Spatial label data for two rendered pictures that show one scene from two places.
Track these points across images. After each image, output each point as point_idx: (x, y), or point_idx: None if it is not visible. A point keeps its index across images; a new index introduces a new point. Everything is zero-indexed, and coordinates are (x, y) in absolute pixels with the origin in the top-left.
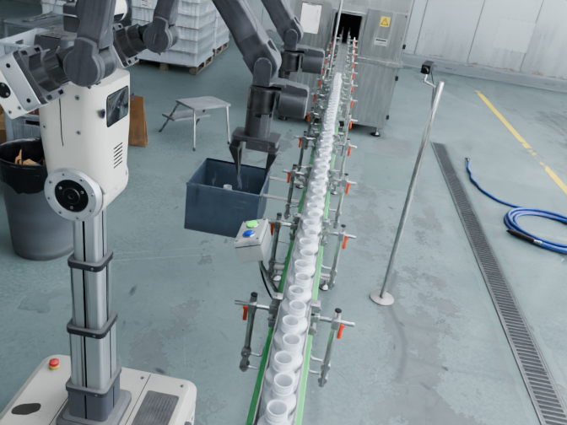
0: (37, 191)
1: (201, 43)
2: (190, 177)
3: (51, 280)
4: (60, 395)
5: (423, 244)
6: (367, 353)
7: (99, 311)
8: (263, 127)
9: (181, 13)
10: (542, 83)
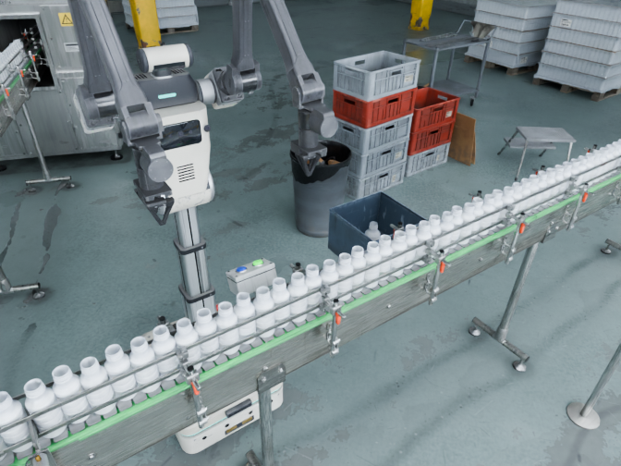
0: (306, 183)
1: (617, 67)
2: (338, 205)
3: (298, 251)
4: None
5: None
6: (497, 458)
7: (188, 283)
8: (142, 180)
9: (601, 34)
10: None
